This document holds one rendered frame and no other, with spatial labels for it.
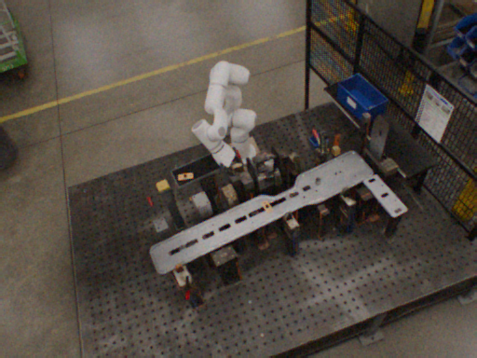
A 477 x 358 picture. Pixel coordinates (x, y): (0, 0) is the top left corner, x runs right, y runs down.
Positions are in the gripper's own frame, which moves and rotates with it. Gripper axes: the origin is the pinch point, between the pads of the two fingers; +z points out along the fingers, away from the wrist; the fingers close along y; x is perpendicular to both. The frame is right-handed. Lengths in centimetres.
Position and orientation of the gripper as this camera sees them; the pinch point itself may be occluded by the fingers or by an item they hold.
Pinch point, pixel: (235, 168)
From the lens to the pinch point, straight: 216.3
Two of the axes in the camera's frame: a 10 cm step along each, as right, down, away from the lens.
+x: 7.3, -1.1, -6.8
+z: 5.7, 6.5, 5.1
